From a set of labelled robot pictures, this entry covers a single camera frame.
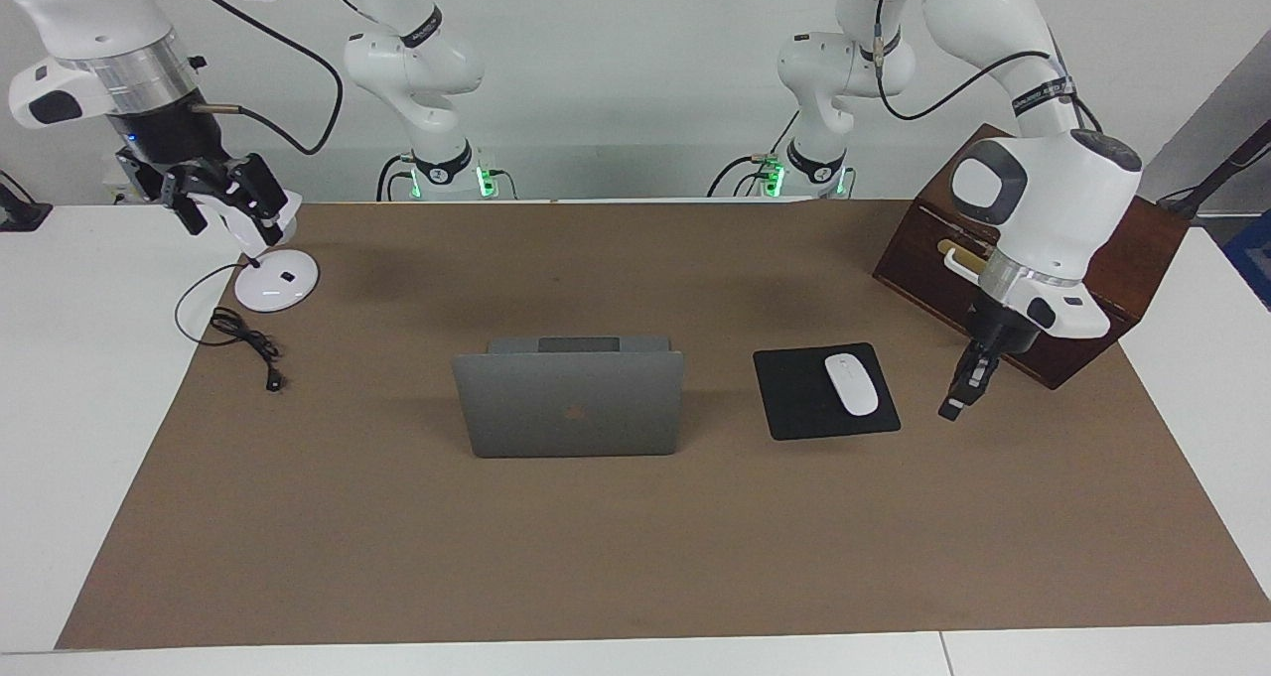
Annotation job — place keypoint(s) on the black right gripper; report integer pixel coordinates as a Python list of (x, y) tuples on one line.
[(169, 140)]

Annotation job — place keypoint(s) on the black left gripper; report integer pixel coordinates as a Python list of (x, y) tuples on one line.
[(1003, 329)]

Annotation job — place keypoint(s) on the grey Apple laptop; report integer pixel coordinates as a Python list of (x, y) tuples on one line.
[(571, 408)]

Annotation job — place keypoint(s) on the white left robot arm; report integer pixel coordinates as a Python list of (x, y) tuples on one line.
[(1053, 190)]

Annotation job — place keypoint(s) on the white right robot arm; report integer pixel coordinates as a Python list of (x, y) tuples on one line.
[(89, 11)]

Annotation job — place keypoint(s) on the white desk lamp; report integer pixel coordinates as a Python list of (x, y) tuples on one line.
[(278, 284)]

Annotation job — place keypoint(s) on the white computer mouse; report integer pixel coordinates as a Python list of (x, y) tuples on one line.
[(852, 385)]

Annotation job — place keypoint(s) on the dark wooden box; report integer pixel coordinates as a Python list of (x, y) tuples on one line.
[(918, 259)]

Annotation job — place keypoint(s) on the black mouse pad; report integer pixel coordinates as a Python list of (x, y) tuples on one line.
[(794, 398)]

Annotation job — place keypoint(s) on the black table clamp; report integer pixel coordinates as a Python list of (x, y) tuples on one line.
[(20, 209)]

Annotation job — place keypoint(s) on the blue crate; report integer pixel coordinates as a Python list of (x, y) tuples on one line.
[(1253, 259)]

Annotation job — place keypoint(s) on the black stand pole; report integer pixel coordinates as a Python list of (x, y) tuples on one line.
[(1216, 175)]

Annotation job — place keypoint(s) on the brown table mat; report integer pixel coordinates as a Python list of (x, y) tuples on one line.
[(635, 537)]

